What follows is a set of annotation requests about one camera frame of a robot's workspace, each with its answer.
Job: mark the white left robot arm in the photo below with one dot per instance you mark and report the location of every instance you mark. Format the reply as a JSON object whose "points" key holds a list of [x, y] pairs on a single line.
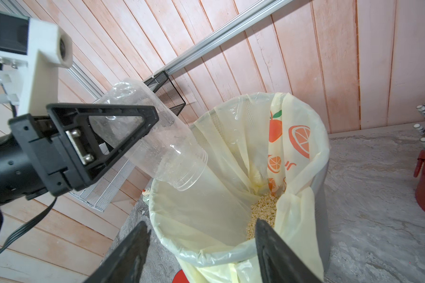
{"points": [[17, 177]]}

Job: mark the grey trash bin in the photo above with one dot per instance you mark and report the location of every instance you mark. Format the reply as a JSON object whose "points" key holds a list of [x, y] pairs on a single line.
{"points": [[321, 217]]}

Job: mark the cream trash bag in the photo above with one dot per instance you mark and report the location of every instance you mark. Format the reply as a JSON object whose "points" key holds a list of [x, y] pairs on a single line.
{"points": [[256, 144]]}

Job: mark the red lidded oatmeal jar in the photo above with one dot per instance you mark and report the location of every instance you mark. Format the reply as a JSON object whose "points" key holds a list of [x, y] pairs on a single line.
{"points": [[169, 152]]}

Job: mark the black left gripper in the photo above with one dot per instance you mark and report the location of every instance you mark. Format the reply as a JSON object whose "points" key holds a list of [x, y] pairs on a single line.
{"points": [[73, 147]]}

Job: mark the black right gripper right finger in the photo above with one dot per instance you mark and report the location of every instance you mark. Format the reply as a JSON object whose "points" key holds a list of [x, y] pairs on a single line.
{"points": [[277, 262]]}

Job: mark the white wire mesh shelf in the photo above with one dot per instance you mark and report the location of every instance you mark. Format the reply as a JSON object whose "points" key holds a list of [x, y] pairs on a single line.
{"points": [[99, 195]]}

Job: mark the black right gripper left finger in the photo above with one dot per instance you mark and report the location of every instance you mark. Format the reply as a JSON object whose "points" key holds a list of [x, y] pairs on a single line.
{"points": [[125, 264]]}

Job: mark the black wire mesh basket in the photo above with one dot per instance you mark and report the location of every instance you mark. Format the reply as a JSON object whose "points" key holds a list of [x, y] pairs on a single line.
{"points": [[165, 90]]}

